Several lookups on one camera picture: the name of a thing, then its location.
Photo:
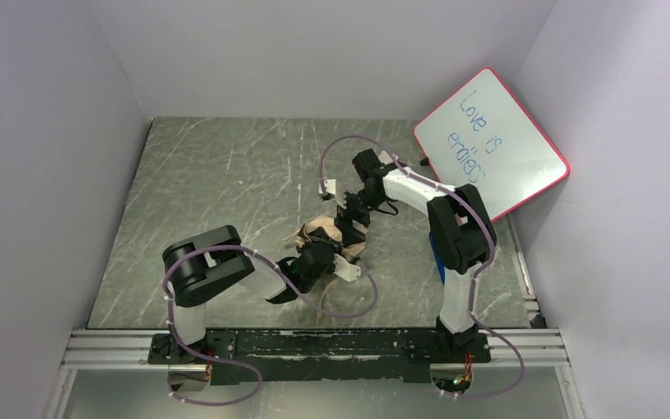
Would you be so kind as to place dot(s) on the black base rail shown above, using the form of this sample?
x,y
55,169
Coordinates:
x,y
323,354

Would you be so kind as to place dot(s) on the beige folding umbrella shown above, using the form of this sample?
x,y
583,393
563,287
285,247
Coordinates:
x,y
322,229

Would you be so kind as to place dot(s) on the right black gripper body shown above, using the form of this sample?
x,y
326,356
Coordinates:
x,y
348,218

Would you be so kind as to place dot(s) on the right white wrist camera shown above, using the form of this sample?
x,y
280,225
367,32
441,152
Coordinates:
x,y
328,189

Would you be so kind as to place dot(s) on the aluminium frame rail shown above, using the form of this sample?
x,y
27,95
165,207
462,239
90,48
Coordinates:
x,y
128,349

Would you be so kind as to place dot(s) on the blue marker pen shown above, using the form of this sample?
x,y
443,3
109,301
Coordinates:
x,y
439,265

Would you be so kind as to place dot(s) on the pink framed whiteboard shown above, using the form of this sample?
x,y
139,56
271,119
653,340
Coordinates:
x,y
483,135

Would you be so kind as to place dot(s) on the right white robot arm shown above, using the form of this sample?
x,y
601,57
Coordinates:
x,y
462,237

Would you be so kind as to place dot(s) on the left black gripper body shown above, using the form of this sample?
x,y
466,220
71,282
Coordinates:
x,y
324,253

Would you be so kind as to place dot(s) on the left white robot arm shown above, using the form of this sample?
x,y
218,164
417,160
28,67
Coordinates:
x,y
199,279

